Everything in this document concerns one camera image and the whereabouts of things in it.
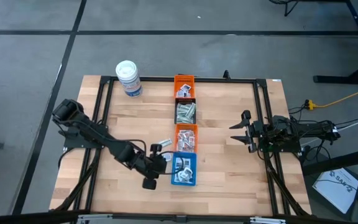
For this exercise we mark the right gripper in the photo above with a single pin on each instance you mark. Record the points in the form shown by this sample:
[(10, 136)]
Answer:
[(255, 130)]

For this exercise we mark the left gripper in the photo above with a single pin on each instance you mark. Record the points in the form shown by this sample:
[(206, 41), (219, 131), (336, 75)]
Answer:
[(152, 166)]

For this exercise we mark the white adhesive bandage strip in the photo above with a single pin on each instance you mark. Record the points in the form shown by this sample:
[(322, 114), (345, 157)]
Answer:
[(186, 109), (183, 118), (165, 142)]

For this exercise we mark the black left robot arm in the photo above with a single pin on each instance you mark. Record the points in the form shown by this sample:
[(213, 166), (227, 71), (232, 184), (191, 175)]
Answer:
[(104, 141)]

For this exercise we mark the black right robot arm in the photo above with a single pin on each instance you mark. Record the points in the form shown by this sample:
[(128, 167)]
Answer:
[(309, 130)]

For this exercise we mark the blue plastic basket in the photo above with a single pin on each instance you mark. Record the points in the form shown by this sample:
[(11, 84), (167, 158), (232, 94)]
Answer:
[(183, 154)]

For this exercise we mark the orange plastic basket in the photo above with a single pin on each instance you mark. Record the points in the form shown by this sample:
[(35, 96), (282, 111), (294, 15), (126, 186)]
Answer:
[(186, 125), (184, 79)]

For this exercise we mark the black plastic basket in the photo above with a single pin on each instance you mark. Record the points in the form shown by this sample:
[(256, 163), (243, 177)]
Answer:
[(175, 112)]

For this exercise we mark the white wipes canister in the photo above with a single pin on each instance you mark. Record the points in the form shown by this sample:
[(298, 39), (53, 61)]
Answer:
[(129, 79)]

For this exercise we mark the black floor beam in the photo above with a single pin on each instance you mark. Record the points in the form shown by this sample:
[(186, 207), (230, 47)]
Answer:
[(337, 161)]

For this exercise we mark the white printed booklet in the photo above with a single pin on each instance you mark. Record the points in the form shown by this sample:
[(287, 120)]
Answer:
[(334, 189)]

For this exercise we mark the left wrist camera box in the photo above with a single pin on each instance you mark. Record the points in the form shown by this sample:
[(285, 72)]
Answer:
[(149, 184)]

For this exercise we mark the black clamp bracket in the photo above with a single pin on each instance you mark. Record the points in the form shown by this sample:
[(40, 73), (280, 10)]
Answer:
[(226, 74)]

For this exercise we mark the black aluminium table frame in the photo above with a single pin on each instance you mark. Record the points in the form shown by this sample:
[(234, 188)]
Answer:
[(210, 80)]

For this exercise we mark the silver metal bracket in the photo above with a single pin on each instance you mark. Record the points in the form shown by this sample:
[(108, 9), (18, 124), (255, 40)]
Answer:
[(267, 220), (93, 219)]

